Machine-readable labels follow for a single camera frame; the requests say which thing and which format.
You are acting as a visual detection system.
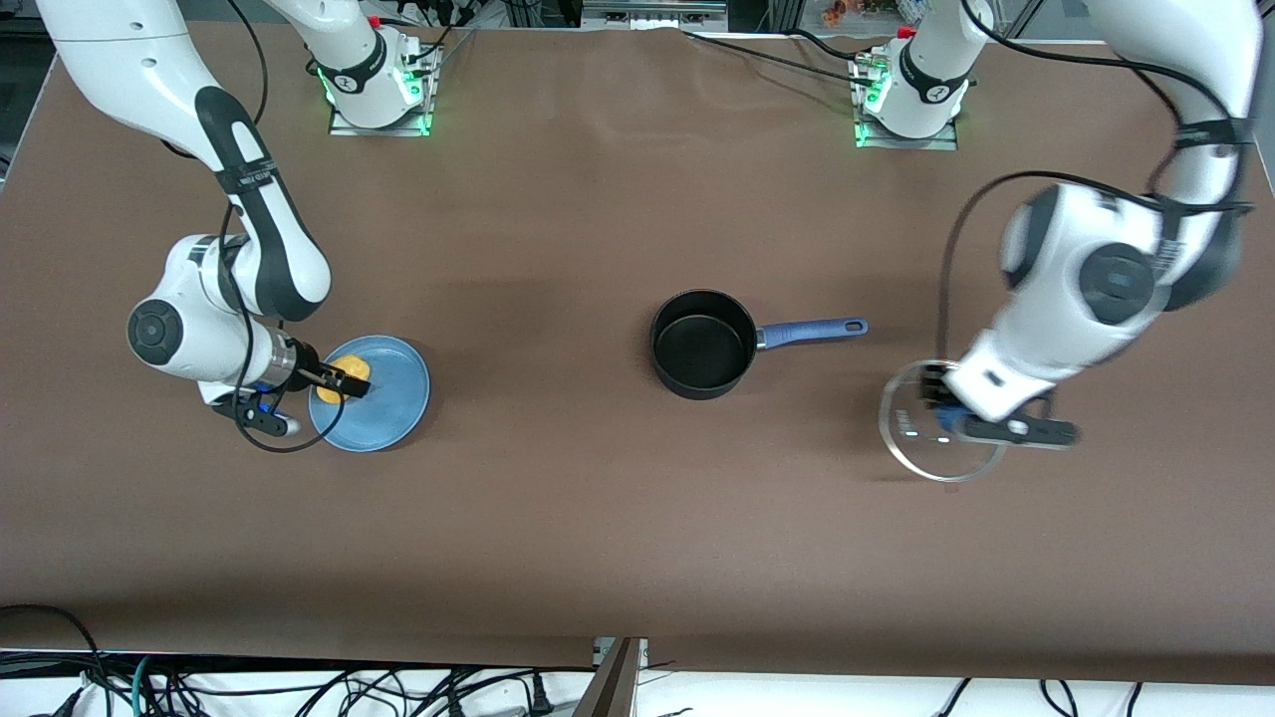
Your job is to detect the yellow potato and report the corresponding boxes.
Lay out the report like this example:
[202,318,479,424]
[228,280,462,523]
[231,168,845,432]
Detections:
[316,356,373,405]

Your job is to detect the glass lid with blue knob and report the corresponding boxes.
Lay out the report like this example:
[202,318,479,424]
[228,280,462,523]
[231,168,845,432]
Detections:
[878,358,1010,484]

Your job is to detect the blue round plate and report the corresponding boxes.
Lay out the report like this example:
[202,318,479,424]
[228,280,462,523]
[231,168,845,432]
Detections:
[308,335,431,453]

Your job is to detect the aluminium profile beam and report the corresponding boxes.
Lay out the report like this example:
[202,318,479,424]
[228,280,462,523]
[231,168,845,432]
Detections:
[572,637,649,717]

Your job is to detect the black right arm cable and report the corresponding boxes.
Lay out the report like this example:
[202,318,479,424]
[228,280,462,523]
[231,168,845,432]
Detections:
[214,0,320,454]

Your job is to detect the black pot with blue handle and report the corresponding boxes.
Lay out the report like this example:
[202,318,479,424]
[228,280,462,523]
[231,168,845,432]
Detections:
[649,290,870,401]

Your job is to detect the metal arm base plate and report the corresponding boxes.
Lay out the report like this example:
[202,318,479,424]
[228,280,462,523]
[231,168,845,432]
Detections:
[849,52,960,151]
[328,40,442,137]

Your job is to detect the tangled black floor cables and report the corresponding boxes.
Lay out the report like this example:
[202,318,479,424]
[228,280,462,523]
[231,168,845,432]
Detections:
[0,603,559,717]

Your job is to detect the black cable across table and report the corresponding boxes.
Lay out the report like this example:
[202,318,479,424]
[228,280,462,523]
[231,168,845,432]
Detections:
[683,28,880,89]

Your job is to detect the grey metal frame rail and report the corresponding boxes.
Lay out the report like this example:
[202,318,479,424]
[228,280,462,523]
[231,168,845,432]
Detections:
[581,0,730,32]

